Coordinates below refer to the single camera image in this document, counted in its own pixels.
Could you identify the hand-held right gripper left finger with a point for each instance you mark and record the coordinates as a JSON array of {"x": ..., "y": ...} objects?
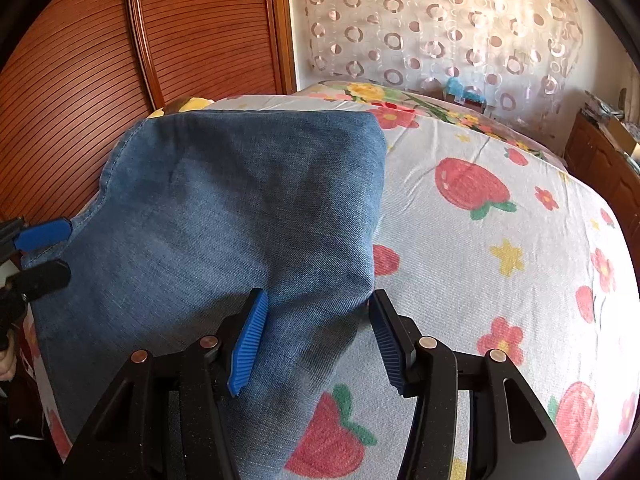
[{"x": 247, "y": 345}]

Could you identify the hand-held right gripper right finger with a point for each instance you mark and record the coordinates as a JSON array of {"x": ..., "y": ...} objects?
[{"x": 389, "y": 345}]

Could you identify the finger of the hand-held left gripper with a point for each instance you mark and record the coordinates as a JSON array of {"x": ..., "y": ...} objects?
[
  {"x": 42, "y": 277},
  {"x": 42, "y": 234}
]

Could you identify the blue denim pants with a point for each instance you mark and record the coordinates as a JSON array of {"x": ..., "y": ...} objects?
[{"x": 225, "y": 210}]

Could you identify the person's left hand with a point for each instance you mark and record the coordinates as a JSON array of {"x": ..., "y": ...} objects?
[{"x": 6, "y": 365}]

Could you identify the person's dark clothing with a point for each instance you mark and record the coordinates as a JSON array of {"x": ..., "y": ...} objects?
[{"x": 20, "y": 410}]

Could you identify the white strawberry print blanket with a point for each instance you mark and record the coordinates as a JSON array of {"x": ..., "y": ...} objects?
[{"x": 475, "y": 285}]

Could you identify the wooden louvered wardrobe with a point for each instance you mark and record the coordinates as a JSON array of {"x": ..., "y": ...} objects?
[{"x": 150, "y": 60}]

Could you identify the floral blanket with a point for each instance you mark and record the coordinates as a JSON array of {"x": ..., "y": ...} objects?
[{"x": 400, "y": 105}]

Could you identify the small cardboard box with blue items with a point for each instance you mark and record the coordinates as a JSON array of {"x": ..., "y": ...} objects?
[{"x": 462, "y": 92}]

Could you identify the wooden side cabinet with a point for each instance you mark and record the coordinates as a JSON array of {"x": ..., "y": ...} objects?
[{"x": 600, "y": 160}]

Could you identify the open cardboard box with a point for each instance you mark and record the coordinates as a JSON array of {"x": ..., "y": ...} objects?
[{"x": 625, "y": 137}]

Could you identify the pile of printed papers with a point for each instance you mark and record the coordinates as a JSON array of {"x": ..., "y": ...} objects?
[{"x": 602, "y": 107}]

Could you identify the sheer circle pattern curtain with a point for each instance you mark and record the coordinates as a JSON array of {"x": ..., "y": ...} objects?
[{"x": 440, "y": 20}]

